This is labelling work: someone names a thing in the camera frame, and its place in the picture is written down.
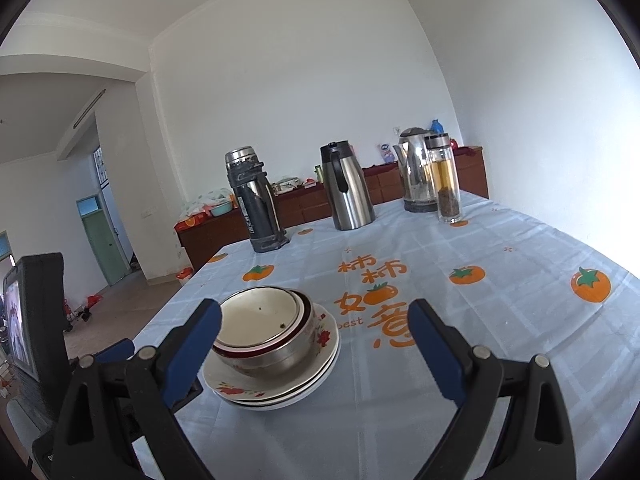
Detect red flower white plate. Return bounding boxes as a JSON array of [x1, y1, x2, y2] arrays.
[[202, 304, 341, 401]]

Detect pink floral rim plate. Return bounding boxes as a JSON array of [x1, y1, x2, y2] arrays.
[[214, 344, 341, 412]]

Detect stainless steel bowl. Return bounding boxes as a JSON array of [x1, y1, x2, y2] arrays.
[[213, 286, 317, 378]]

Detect red plastic bowl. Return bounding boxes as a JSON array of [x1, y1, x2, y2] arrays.
[[214, 288, 314, 360]]

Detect green door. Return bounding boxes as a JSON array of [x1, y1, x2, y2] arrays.
[[77, 195, 129, 286]]

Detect white plastic bucket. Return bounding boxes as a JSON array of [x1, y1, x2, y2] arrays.
[[176, 266, 194, 286]]

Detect persimmon print tablecloth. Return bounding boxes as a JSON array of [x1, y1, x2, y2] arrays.
[[134, 194, 639, 479]]

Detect teal bowl on sideboard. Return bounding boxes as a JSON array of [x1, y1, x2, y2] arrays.
[[210, 200, 233, 217]]

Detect mesh food cover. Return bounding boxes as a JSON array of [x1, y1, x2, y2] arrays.
[[182, 188, 232, 217]]

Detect large black thermos flask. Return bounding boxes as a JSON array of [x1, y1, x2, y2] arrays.
[[224, 146, 290, 254]]

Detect dark wooden sideboard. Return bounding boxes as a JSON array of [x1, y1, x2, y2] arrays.
[[175, 146, 489, 270]]

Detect stainless electric kettle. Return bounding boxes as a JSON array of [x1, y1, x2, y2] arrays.
[[393, 127, 437, 212]]

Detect glass tea bottle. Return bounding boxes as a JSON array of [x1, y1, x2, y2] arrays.
[[425, 133, 462, 224]]

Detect blue thermos jug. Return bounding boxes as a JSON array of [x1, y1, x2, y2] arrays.
[[430, 119, 445, 134]]

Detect steel carafe black handle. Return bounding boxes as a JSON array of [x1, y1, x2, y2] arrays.
[[320, 141, 375, 231]]

